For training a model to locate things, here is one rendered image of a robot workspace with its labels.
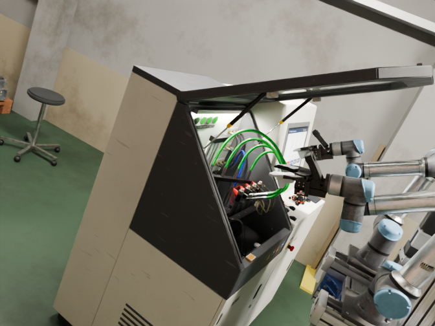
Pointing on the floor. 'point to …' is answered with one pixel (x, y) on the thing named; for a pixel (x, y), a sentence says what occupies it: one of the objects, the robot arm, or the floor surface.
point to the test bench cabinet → (155, 291)
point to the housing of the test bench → (120, 187)
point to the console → (265, 117)
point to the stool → (45, 96)
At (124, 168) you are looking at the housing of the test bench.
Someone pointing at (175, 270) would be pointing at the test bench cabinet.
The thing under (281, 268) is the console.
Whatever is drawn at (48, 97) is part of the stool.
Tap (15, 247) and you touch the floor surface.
